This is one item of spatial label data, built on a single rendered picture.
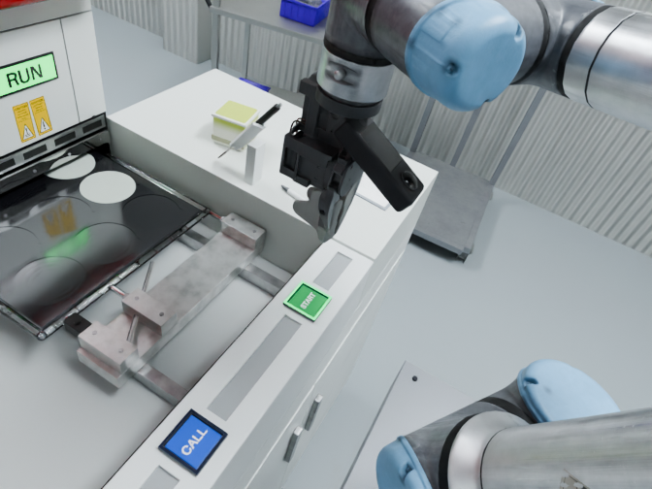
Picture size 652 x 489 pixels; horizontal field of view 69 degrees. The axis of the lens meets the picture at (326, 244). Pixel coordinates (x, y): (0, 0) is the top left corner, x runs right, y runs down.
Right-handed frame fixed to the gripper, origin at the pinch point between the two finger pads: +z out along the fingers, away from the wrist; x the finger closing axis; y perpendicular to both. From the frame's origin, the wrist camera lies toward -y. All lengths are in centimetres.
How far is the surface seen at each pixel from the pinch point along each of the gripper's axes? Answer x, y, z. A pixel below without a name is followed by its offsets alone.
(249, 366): 14.0, 1.6, 15.1
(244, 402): 18.7, -1.0, 14.7
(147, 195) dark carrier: -7.9, 41.0, 20.7
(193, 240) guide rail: -8.0, 29.9, 25.9
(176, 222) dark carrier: -5.5, 31.8, 20.7
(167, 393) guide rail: 19.0, 11.8, 25.9
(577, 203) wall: -223, -64, 99
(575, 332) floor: -136, -79, 111
